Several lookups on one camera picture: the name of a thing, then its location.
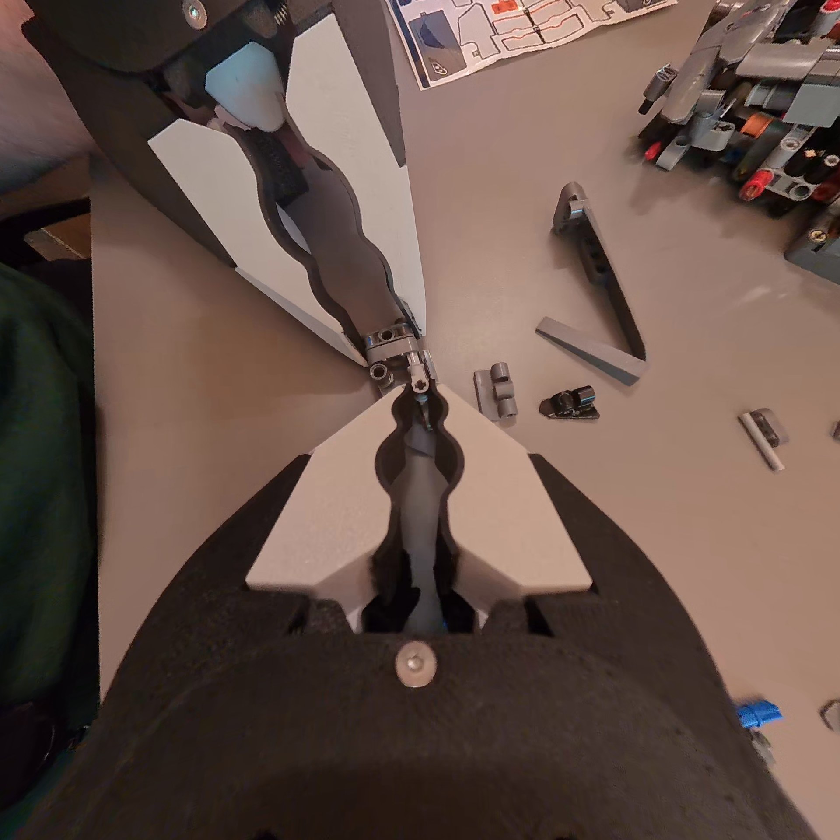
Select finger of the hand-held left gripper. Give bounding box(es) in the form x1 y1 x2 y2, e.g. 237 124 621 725
146 118 370 368
283 16 429 336

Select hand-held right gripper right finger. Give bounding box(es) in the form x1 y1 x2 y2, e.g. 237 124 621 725
425 383 595 631

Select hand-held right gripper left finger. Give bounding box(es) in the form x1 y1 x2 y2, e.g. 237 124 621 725
244 385 414 632

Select grey lego panel assembly red pins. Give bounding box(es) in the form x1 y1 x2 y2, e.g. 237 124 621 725
289 190 434 396

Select long grey lego beam panel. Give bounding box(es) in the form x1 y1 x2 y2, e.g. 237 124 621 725
551 182 647 363

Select grey black lego car model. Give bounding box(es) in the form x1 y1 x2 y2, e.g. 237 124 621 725
638 0 840 284

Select black lego clip piece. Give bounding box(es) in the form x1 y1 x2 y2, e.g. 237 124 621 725
538 385 601 421

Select grey lego panel with connector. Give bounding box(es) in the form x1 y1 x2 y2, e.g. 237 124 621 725
474 362 519 421

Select long grey lego wedge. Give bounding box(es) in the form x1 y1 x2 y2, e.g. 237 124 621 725
535 316 647 386

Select white lego sticker sheet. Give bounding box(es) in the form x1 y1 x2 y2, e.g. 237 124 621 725
387 0 678 89

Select white bar grey lego piece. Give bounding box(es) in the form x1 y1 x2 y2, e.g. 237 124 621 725
738 408 788 472

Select blue lego pin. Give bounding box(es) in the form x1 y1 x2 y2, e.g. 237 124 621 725
735 699 785 729

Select person's left hand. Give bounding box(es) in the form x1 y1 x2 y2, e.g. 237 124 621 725
0 0 96 196

